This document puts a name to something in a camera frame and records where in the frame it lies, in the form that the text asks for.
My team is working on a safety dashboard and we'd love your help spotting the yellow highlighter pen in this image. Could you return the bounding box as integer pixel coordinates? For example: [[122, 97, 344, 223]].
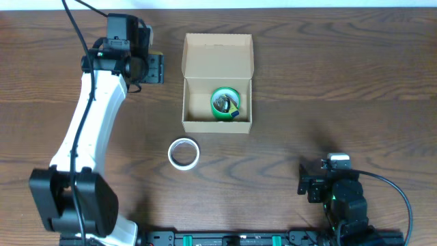
[[227, 98, 239, 118]]

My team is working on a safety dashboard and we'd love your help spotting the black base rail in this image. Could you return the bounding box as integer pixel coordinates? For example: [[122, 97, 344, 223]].
[[58, 230, 406, 246]]

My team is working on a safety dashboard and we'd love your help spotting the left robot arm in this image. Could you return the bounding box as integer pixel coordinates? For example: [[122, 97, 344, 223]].
[[29, 13, 163, 245]]

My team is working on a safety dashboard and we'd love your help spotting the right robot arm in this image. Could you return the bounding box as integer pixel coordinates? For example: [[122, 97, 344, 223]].
[[297, 154, 386, 246]]

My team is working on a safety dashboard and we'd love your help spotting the white tape roll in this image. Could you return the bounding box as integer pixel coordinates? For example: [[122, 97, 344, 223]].
[[167, 137, 201, 171]]

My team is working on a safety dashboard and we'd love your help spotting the yellow sticky note pad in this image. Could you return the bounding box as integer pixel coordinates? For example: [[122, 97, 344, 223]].
[[149, 51, 164, 55]]

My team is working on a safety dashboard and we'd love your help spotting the green tape roll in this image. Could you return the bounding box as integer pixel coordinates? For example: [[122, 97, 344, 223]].
[[210, 87, 241, 121]]

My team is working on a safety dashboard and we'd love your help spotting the yellow correction tape dispenser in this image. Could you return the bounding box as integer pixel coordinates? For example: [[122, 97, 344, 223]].
[[213, 94, 231, 113]]

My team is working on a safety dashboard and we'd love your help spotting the brown cardboard box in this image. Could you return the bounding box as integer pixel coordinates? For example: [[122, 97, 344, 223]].
[[182, 33, 254, 134]]

